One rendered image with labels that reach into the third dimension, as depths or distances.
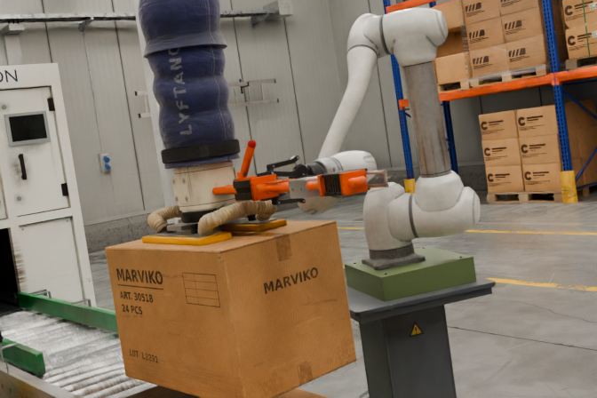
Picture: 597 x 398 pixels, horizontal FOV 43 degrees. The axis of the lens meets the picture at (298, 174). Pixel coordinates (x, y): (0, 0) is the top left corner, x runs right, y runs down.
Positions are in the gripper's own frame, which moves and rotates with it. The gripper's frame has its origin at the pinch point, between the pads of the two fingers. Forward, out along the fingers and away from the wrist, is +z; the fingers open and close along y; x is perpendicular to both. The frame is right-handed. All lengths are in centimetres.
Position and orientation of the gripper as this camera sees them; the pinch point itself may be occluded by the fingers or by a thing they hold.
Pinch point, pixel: (258, 187)
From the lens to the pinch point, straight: 197.1
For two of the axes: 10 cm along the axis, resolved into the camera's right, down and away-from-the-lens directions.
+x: -6.3, 0.5, 7.8
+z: -7.6, 1.5, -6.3
